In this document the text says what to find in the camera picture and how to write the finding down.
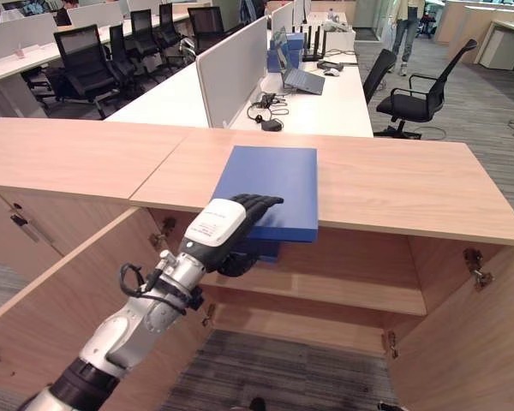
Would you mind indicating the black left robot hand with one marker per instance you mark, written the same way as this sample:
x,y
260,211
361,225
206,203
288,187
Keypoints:
x,y
216,222

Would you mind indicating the blue folder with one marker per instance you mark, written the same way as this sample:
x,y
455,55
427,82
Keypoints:
x,y
274,175

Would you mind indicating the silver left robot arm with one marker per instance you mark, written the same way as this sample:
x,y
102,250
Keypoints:
x,y
133,325

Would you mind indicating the wooden cabinet shelf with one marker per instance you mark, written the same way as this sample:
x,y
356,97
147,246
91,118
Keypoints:
x,y
325,287

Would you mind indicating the long white office desk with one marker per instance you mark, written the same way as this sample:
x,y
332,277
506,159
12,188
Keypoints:
x,y
325,107

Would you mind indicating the closed wooden cabinet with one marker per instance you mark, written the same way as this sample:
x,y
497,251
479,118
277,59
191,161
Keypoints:
x,y
68,150

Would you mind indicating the open wooden office cabinet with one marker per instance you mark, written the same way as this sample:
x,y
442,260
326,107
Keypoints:
x,y
390,184

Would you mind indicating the wooden cabinet door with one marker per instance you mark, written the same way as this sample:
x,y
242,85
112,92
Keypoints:
x,y
467,342
47,308

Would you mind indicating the black mesh office chair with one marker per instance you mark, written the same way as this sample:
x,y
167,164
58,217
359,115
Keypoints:
x,y
81,55
205,25
169,23
415,105
120,51
145,32
377,73

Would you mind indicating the white low cabinet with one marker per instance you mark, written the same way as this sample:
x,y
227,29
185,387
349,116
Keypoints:
x,y
503,45

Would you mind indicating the metal door hinge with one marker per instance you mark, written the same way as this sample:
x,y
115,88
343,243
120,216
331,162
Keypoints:
x,y
208,316
392,344
163,233
477,267

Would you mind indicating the white desk divider panel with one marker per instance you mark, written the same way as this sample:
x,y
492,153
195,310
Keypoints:
x,y
17,38
231,73

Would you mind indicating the grey open laptop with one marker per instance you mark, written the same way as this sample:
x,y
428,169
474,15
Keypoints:
x,y
304,81

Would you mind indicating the white computer mouse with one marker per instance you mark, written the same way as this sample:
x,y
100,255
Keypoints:
x,y
331,72

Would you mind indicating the blue cardboard box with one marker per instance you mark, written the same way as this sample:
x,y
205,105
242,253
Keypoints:
x,y
289,47

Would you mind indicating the flat black device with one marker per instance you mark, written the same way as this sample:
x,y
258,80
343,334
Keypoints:
x,y
330,65

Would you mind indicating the black router with antennas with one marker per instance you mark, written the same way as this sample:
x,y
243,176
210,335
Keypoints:
x,y
312,49

